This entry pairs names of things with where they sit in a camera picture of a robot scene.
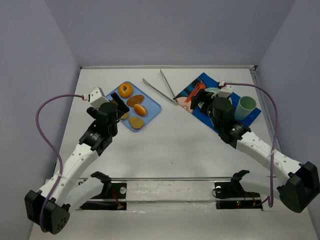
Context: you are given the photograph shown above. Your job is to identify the pale round bun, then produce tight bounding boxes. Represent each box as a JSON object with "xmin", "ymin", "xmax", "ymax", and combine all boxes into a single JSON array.
[{"xmin": 120, "ymin": 111, "xmax": 130, "ymax": 121}]

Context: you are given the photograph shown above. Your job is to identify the golden bread roll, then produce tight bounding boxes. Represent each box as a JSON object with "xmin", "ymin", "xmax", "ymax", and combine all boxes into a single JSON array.
[{"xmin": 133, "ymin": 104, "xmax": 148, "ymax": 117}]

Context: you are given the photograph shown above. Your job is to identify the round seeded bread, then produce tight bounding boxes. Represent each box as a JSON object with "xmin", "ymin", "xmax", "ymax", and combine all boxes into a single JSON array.
[{"xmin": 128, "ymin": 116, "xmax": 145, "ymax": 130}]

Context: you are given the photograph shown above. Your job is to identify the metal tongs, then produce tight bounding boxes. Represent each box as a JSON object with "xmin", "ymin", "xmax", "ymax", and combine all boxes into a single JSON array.
[{"xmin": 142, "ymin": 67, "xmax": 178, "ymax": 106}]

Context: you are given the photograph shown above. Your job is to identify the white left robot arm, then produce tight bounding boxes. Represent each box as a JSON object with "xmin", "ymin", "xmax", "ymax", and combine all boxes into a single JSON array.
[{"xmin": 24, "ymin": 87, "xmax": 129, "ymax": 235}]

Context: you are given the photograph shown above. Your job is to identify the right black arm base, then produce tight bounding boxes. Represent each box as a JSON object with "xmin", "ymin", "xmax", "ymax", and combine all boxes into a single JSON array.
[{"xmin": 211, "ymin": 170, "xmax": 263, "ymax": 210}]

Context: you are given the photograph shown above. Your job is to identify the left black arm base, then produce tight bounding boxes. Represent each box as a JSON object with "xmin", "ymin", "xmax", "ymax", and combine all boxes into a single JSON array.
[{"xmin": 79, "ymin": 171, "xmax": 127, "ymax": 211}]

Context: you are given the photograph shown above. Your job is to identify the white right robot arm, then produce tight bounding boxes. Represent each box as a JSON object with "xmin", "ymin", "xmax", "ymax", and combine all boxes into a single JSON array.
[{"xmin": 190, "ymin": 89, "xmax": 320, "ymax": 213}]

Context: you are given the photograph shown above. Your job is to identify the pale green plate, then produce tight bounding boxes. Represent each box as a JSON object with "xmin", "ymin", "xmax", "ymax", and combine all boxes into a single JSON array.
[{"xmin": 205, "ymin": 87, "xmax": 220, "ymax": 94}]

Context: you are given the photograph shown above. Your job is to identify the orange plastic fork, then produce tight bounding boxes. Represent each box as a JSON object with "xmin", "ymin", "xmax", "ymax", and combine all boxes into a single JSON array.
[{"xmin": 184, "ymin": 82, "xmax": 206, "ymax": 103}]

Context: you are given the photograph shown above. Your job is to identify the orange bagel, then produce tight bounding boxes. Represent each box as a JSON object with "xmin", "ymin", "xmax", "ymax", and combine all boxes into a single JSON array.
[{"xmin": 118, "ymin": 82, "xmax": 134, "ymax": 98}]

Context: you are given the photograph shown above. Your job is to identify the brown flat pastry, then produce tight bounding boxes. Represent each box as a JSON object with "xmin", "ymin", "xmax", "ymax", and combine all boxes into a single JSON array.
[{"xmin": 126, "ymin": 94, "xmax": 145, "ymax": 108}]

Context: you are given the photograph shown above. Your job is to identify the blue cartoon placemat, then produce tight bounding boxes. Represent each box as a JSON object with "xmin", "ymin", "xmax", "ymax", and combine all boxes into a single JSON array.
[{"xmin": 176, "ymin": 72, "xmax": 262, "ymax": 132}]

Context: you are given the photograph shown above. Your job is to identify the light blue tray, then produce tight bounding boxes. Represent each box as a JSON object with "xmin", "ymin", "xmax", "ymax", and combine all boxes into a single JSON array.
[{"xmin": 105, "ymin": 81, "xmax": 162, "ymax": 132}]

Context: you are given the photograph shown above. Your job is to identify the pale green cup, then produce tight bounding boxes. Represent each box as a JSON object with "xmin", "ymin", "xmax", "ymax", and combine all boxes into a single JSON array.
[{"xmin": 234, "ymin": 96, "xmax": 257, "ymax": 121}]

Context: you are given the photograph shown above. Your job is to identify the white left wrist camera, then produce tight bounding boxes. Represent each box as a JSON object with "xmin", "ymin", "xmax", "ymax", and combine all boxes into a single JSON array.
[{"xmin": 88, "ymin": 87, "xmax": 110, "ymax": 110}]

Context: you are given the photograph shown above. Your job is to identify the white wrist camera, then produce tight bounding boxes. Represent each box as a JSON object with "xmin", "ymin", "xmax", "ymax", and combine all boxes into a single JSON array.
[
  {"xmin": 211, "ymin": 84, "xmax": 233, "ymax": 99},
  {"xmin": 88, "ymin": 87, "xmax": 110, "ymax": 110}
]

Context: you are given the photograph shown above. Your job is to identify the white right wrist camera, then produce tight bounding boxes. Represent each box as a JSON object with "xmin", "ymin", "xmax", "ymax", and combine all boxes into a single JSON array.
[{"xmin": 211, "ymin": 84, "xmax": 233, "ymax": 99}]

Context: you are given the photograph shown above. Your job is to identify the metal mounting rail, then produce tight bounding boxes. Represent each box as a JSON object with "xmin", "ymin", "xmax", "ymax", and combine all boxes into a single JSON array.
[{"xmin": 77, "ymin": 176, "xmax": 236, "ymax": 182}]

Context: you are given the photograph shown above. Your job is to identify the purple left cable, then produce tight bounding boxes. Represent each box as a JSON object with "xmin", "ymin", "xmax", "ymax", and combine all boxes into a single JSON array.
[{"xmin": 35, "ymin": 93, "xmax": 86, "ymax": 232}]

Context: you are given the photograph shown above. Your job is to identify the purple cable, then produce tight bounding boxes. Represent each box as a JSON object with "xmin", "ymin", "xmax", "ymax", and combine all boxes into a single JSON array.
[
  {"xmin": 219, "ymin": 81, "xmax": 280, "ymax": 209},
  {"xmin": 35, "ymin": 93, "xmax": 86, "ymax": 232}
]

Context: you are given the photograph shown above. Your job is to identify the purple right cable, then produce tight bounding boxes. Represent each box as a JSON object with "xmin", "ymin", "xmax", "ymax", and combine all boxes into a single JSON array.
[{"xmin": 219, "ymin": 81, "xmax": 280, "ymax": 209}]

